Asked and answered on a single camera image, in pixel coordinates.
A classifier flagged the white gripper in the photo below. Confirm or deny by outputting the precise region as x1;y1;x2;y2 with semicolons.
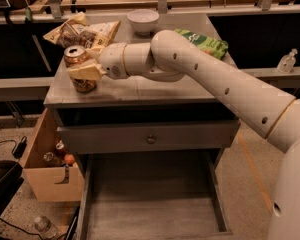
67;43;128;81

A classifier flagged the orange soda can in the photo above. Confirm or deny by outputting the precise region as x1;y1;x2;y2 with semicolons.
64;45;96;93

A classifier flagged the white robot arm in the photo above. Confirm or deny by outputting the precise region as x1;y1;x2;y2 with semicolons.
68;30;300;240

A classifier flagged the red can in box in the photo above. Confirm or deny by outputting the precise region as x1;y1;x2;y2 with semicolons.
55;141;66;157

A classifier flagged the grey drawer cabinet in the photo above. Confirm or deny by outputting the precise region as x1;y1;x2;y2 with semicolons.
43;12;254;240

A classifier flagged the grey top drawer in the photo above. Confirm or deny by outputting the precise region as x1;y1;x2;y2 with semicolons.
58;120;240;154

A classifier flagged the grey open middle drawer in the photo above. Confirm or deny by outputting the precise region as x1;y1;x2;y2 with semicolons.
77;150;233;240

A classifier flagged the brown chip bag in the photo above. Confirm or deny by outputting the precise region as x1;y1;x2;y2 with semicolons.
43;12;121;49

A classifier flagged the white ceramic bowl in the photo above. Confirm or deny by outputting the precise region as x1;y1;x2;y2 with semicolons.
127;9;159;35

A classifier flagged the orange fruit in box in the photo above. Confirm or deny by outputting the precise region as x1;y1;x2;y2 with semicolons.
64;154;75;166

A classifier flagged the bottle in box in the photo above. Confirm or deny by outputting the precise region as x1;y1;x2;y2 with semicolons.
43;152;63;167

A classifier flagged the black power adapter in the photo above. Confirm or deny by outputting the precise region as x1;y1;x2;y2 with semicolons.
12;136;27;159

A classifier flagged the green snack bag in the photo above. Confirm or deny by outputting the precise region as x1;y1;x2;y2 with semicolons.
175;29;229;60

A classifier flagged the cardboard box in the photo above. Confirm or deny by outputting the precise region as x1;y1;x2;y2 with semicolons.
20;109;84;202

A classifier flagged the black office chair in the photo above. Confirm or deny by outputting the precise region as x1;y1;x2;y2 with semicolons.
0;160;24;216

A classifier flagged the plastic water bottle on floor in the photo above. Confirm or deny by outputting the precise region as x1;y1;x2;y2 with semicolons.
34;216;58;240

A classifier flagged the clear sanitizer bottle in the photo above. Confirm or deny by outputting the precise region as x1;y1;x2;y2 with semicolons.
277;48;298;74

